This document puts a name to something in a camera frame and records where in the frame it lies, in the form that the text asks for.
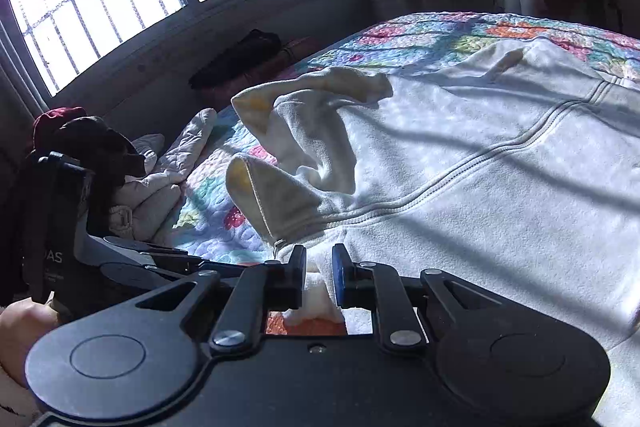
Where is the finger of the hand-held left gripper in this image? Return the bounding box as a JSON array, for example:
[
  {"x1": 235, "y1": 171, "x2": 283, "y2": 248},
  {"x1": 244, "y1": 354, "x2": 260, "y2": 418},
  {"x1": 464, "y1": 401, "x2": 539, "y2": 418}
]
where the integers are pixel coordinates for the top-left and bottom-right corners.
[
  {"x1": 132, "y1": 243, "x2": 202, "y2": 261},
  {"x1": 150, "y1": 259, "x2": 247, "y2": 282}
]

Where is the dark red cloth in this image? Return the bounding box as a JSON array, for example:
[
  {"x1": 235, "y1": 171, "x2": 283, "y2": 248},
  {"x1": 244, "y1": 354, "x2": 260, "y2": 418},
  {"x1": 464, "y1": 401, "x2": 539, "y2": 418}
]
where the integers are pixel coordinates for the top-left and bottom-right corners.
[{"x1": 32, "y1": 107, "x2": 147, "y2": 188}]

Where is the person's left hand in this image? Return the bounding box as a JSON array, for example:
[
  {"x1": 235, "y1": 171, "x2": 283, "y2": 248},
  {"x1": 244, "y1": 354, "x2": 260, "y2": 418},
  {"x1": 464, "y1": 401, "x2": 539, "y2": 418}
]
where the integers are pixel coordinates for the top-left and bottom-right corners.
[{"x1": 0, "y1": 298, "x2": 59, "y2": 391}]

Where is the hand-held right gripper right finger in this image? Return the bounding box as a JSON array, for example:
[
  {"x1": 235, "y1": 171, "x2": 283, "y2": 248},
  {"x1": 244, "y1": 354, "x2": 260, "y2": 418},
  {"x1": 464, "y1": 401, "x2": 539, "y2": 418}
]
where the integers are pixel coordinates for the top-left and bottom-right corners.
[{"x1": 331, "y1": 243, "x2": 506, "y2": 354}]

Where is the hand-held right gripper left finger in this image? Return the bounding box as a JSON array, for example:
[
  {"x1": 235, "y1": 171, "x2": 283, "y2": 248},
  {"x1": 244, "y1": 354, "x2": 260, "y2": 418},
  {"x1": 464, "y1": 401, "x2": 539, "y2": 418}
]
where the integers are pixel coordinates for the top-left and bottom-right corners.
[{"x1": 134, "y1": 245, "x2": 308, "y2": 356}]

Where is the floral quilt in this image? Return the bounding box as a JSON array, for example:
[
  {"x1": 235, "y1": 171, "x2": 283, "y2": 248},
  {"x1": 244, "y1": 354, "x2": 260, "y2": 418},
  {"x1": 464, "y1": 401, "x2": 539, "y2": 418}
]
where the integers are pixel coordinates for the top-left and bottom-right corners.
[{"x1": 170, "y1": 11, "x2": 640, "y2": 337}]

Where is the white fleece jacket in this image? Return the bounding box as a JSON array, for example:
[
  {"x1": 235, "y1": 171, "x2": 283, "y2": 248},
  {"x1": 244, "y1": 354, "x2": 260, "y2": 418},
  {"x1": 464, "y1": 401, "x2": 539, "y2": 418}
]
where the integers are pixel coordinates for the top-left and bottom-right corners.
[{"x1": 225, "y1": 37, "x2": 640, "y2": 427}]

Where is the black bag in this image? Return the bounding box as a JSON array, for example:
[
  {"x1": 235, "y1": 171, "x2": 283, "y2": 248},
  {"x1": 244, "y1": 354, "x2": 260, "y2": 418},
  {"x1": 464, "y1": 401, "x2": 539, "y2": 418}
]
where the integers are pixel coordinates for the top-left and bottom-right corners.
[{"x1": 188, "y1": 28, "x2": 282, "y2": 92}]

